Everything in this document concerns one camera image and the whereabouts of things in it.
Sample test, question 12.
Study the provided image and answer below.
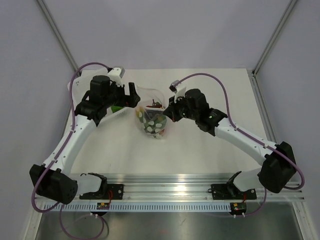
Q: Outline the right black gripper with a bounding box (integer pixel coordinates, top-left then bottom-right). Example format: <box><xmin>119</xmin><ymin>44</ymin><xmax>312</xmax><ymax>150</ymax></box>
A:
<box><xmin>164</xmin><ymin>93</ymin><xmax>199</xmax><ymax>123</ymax></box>

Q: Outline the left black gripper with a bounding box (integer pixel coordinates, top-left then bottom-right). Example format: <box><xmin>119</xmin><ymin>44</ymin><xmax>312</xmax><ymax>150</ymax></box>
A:
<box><xmin>102</xmin><ymin>80</ymin><xmax>140</xmax><ymax>108</ymax></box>

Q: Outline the clear zip top bag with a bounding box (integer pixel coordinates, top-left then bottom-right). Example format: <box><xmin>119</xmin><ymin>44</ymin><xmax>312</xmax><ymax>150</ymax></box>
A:
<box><xmin>134</xmin><ymin>86</ymin><xmax>167</xmax><ymax>139</ymax></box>

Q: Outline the yellow red mango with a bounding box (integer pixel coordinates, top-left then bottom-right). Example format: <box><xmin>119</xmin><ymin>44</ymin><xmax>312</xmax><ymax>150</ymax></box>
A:
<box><xmin>135</xmin><ymin>110</ymin><xmax>144</xmax><ymax>123</ymax></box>

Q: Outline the white plastic basket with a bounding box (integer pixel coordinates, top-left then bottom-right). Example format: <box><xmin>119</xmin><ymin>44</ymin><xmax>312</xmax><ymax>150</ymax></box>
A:
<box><xmin>69</xmin><ymin>69</ymin><xmax>111</xmax><ymax>126</ymax></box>

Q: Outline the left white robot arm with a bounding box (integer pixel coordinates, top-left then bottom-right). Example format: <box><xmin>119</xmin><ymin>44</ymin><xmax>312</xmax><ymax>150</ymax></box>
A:
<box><xmin>29</xmin><ymin>74</ymin><xmax>141</xmax><ymax>205</ymax></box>

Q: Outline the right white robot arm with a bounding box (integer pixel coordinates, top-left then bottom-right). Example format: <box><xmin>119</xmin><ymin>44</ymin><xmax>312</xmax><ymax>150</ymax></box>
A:
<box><xmin>163</xmin><ymin>88</ymin><xmax>297</xmax><ymax>198</ymax></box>

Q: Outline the green pepper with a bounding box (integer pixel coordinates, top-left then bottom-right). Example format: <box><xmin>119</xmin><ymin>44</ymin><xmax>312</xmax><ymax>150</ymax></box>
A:
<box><xmin>110</xmin><ymin>105</ymin><xmax>123</xmax><ymax>113</ymax></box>

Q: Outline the left small circuit board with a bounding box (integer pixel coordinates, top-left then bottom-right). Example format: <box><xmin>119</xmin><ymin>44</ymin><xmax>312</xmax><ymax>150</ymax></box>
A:
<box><xmin>96</xmin><ymin>202</ymin><xmax>110</xmax><ymax>210</ymax></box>

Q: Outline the small circuit board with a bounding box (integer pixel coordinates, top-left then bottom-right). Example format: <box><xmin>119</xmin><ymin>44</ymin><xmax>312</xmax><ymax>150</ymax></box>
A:
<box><xmin>96</xmin><ymin>202</ymin><xmax>110</xmax><ymax>210</ymax></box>
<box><xmin>230</xmin><ymin>202</ymin><xmax>247</xmax><ymax>216</ymax></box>

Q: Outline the right small circuit board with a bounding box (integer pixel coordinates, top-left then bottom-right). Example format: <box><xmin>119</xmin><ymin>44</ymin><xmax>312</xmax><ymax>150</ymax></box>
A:
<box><xmin>230</xmin><ymin>202</ymin><xmax>247</xmax><ymax>216</ymax></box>

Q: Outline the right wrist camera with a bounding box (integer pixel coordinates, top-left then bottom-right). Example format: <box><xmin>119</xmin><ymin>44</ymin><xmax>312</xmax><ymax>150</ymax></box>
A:
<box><xmin>169</xmin><ymin>80</ymin><xmax>186</xmax><ymax>103</ymax></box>

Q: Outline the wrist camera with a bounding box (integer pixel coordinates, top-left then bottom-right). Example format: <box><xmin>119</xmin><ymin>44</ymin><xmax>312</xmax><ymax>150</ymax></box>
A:
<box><xmin>169</xmin><ymin>80</ymin><xmax>186</xmax><ymax>103</ymax></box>
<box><xmin>107</xmin><ymin>66</ymin><xmax>125</xmax><ymax>87</ymax></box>

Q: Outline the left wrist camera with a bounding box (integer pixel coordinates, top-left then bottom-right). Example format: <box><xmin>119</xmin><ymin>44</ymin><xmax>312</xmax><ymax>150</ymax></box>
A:
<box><xmin>107</xmin><ymin>66</ymin><xmax>125</xmax><ymax>87</ymax></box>

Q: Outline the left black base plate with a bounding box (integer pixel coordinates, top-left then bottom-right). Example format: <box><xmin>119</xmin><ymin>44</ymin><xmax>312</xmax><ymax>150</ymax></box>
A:
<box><xmin>79</xmin><ymin>183</ymin><xmax>124</xmax><ymax>200</ymax></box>

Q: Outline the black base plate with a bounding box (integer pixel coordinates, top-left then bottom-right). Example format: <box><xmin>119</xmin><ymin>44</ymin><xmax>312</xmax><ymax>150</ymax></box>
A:
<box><xmin>207</xmin><ymin>183</ymin><xmax>257</xmax><ymax>201</ymax></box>
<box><xmin>79</xmin><ymin>183</ymin><xmax>124</xmax><ymax>200</ymax></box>

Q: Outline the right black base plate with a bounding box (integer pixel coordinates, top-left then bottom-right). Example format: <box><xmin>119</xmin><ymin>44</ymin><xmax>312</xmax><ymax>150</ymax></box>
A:
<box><xmin>207</xmin><ymin>183</ymin><xmax>257</xmax><ymax>201</ymax></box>

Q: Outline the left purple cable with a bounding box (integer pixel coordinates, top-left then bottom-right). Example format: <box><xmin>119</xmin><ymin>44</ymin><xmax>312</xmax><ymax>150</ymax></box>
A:
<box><xmin>31</xmin><ymin>61</ymin><xmax>111</xmax><ymax>238</ymax></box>

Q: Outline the white slotted cable duct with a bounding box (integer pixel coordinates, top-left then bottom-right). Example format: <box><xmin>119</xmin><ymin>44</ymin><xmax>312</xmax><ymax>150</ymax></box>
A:
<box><xmin>53</xmin><ymin>201</ymin><xmax>231</xmax><ymax>213</ymax></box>

